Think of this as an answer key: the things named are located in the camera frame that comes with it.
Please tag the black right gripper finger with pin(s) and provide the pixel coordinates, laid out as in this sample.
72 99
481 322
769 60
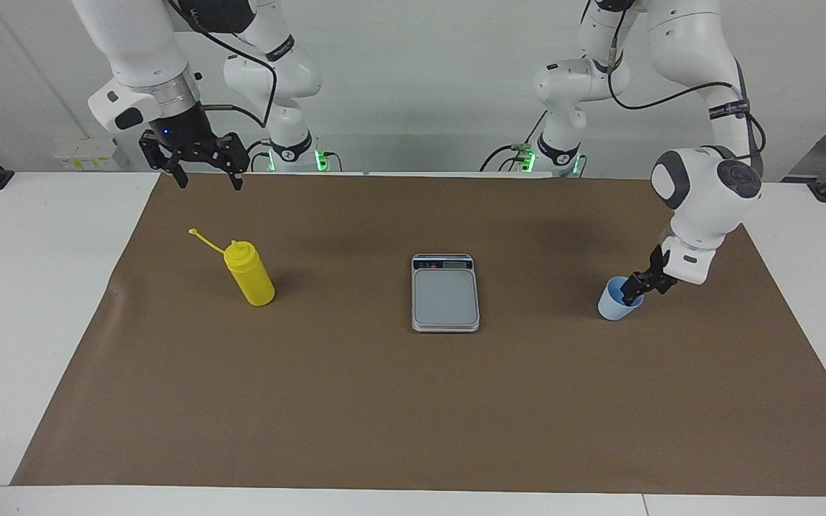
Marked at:
235 154
158 150

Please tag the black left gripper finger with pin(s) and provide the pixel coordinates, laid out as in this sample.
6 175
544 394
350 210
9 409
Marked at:
648 289
631 288

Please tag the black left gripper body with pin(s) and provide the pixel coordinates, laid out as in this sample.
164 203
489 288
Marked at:
660 269

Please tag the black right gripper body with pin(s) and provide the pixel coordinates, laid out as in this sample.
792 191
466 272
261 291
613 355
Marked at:
187 132

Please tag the light blue plastic cup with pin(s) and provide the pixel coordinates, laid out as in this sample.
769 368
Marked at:
610 308

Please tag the yellow squeeze seasoning bottle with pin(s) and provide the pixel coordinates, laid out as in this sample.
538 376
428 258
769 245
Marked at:
249 276

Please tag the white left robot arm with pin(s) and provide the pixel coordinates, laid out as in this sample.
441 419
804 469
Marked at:
700 208

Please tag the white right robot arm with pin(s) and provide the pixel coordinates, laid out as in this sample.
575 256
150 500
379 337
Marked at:
133 43

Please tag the silver digital kitchen scale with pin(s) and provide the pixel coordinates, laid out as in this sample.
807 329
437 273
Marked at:
445 297

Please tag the brown paper table mat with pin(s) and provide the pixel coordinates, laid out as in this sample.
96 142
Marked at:
413 401

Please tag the white wall socket box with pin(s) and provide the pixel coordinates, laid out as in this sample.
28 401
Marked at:
87 154

